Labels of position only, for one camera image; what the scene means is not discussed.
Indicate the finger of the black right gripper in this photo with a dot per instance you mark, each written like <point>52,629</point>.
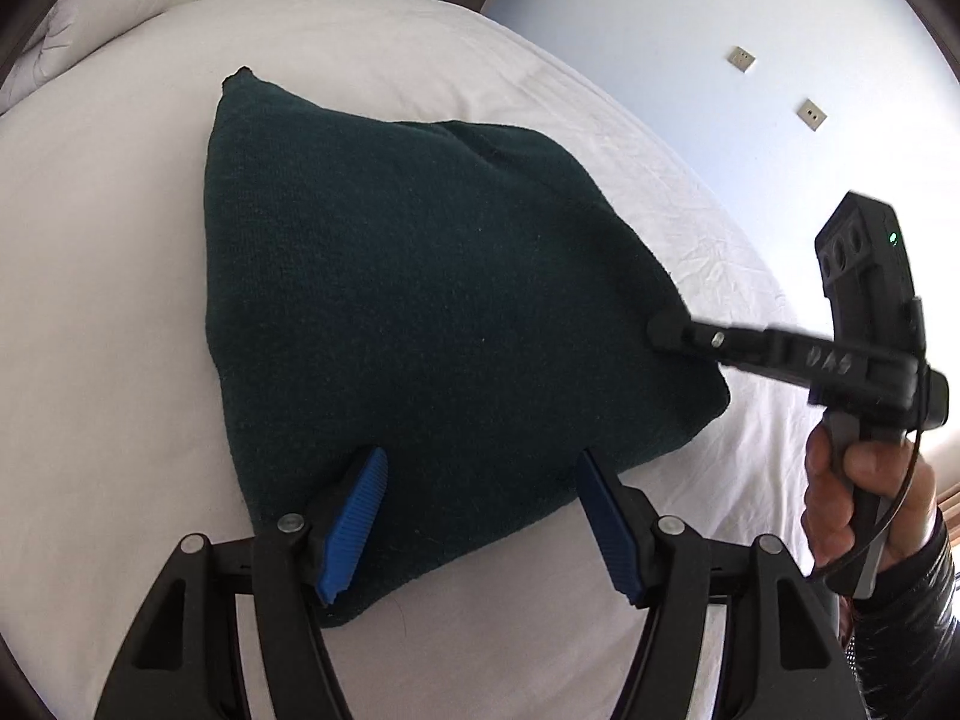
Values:
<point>769,353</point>

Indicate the dark green knit sweater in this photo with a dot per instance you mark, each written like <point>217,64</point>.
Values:
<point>460,296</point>

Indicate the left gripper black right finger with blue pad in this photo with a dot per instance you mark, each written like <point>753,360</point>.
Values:
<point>743,611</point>

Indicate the wall socket plate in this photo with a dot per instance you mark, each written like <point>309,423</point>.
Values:
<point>741,59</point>
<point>812,116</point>

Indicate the white bed sheet mattress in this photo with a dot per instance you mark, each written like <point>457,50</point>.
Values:
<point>113,443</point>

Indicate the rolled beige duvet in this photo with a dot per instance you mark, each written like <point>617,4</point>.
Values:
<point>71,30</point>

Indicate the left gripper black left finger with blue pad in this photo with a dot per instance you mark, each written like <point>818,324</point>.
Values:
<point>181,658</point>

